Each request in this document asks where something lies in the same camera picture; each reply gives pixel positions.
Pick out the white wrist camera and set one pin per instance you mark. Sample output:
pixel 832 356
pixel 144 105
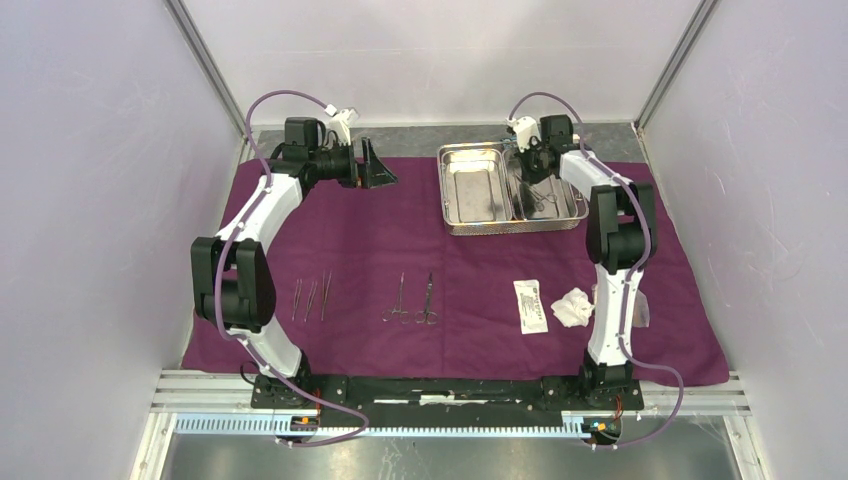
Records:
pixel 526 132
pixel 340 122

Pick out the white gauze packet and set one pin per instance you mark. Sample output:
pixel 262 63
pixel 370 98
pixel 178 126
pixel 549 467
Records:
pixel 574 309

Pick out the green suture packet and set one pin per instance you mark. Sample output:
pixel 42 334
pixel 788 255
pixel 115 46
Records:
pixel 532 316

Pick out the aluminium frame post right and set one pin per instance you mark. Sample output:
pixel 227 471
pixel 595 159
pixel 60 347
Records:
pixel 685 44

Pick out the white gauze pad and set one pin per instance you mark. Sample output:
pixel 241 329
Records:
pixel 641 308

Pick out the steel forceps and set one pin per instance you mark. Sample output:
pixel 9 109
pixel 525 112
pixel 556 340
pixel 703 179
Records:
pixel 325 290
pixel 310 300

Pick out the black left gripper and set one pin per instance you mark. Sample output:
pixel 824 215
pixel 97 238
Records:
pixel 374 173

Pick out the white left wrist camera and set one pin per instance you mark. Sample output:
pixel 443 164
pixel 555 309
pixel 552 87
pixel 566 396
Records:
pixel 340 122

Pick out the aluminium frame rail left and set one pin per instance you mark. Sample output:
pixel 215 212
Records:
pixel 225 109

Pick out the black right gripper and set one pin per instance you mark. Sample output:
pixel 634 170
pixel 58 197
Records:
pixel 529 175

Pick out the steel hemostat clamp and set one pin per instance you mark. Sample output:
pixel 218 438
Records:
pixel 538 200

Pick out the steel needle holder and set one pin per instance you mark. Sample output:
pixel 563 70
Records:
pixel 396 312

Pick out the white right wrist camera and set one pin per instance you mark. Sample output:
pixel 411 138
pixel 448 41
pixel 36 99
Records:
pixel 526 132

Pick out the aluminium frame rail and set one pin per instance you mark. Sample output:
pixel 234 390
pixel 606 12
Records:
pixel 225 109
pixel 237 426

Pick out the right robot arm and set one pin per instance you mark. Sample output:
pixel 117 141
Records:
pixel 619 239

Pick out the steel two-compartment tray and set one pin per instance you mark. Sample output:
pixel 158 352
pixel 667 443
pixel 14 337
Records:
pixel 481 193

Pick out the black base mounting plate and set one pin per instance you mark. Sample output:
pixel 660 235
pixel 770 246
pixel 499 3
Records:
pixel 384 402

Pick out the steel surgical scissors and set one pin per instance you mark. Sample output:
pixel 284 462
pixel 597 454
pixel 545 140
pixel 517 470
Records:
pixel 426 315

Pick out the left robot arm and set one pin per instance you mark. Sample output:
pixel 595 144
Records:
pixel 232 280

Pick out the aluminium front frame rail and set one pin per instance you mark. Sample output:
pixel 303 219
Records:
pixel 237 426

